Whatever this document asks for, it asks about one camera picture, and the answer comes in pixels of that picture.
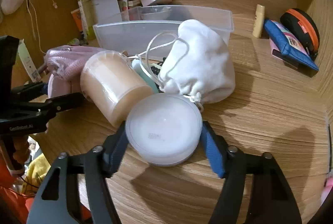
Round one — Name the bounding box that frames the yellow plush toy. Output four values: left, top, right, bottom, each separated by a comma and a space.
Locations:
25, 154, 52, 196

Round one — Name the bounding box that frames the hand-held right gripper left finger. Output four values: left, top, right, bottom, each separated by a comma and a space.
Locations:
26, 122, 129, 224

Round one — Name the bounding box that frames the blue zip pencil case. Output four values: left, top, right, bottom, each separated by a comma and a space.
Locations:
263, 19, 319, 72

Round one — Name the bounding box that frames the white drawstring pouch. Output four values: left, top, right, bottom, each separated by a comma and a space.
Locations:
135, 19, 236, 112

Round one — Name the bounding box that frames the person's left hand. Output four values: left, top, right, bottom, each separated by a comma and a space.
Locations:
13, 135, 31, 170

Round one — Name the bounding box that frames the white round lidded container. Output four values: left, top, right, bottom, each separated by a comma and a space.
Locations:
125, 94, 203, 167

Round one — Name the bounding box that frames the white cable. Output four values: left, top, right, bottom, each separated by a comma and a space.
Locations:
25, 0, 68, 54

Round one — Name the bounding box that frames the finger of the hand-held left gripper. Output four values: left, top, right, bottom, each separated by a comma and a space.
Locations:
11, 82, 50, 103
16, 92, 86, 121

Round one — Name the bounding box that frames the beige cylindrical jar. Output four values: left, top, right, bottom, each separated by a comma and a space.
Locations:
80, 50, 154, 128

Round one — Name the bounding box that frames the wooden desktop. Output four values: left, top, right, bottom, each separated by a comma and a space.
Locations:
34, 0, 331, 224

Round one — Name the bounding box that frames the green bottle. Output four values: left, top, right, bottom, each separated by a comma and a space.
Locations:
76, 0, 95, 41

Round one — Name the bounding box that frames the black and orange round case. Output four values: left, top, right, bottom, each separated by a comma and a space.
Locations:
280, 8, 320, 60

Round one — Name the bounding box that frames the pink knit pouch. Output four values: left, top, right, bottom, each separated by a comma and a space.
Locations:
44, 45, 107, 81

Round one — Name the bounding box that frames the clear plastic storage bin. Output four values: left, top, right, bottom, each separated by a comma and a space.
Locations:
93, 5, 233, 63

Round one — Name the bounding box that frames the orange cloth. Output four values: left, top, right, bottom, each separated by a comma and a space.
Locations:
0, 151, 34, 224

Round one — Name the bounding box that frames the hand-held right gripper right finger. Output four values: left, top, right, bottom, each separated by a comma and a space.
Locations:
199, 121, 303, 224

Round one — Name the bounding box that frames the orange book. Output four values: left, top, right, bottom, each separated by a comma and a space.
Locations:
71, 8, 84, 32

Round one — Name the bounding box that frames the pink and black notebook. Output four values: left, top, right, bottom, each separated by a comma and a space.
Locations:
269, 39, 301, 68

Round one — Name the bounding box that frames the pale yellow tube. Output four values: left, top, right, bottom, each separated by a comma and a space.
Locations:
252, 4, 265, 38

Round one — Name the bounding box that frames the light blue tube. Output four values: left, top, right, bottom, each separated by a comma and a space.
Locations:
131, 59, 159, 94

